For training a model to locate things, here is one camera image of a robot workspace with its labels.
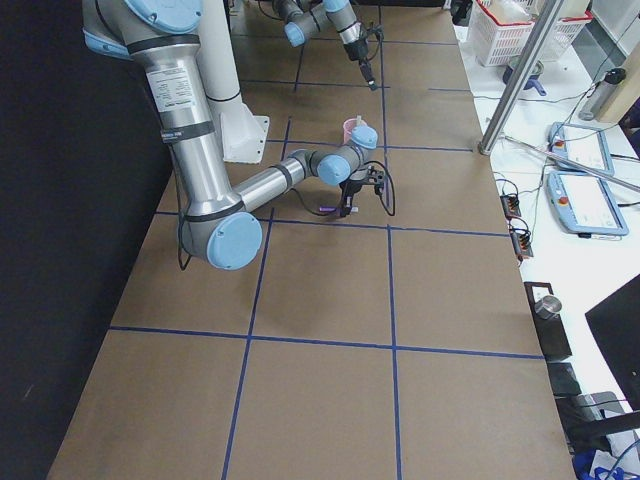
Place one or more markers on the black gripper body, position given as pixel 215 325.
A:
pixel 349 189
pixel 357 51

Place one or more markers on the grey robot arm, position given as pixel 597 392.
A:
pixel 185 50
pixel 303 20

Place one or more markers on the pink mesh pen holder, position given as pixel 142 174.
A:
pixel 348 127

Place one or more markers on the red white plastic basket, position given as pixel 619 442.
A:
pixel 499 30

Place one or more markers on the upper black power strip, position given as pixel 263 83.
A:
pixel 510 206

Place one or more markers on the black power strip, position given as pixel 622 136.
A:
pixel 521 241
pixel 510 206

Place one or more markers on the lower black power strip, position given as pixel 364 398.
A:
pixel 521 241

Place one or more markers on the steel cup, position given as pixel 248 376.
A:
pixel 547 307

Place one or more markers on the upper blue teach pendant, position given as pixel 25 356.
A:
pixel 584 145

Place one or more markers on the blue teach pendant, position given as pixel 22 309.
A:
pixel 584 145
pixel 584 206

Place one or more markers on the lower blue teach pendant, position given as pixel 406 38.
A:
pixel 584 206

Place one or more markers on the grey water bottle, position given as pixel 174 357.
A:
pixel 602 93

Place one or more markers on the black box under cup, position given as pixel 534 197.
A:
pixel 551 333

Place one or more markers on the black monitor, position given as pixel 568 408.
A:
pixel 614 324

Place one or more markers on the black desk items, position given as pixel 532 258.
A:
pixel 588 419

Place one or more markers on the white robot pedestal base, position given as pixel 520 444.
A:
pixel 240 134

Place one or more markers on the aluminium frame post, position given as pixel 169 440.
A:
pixel 542 29

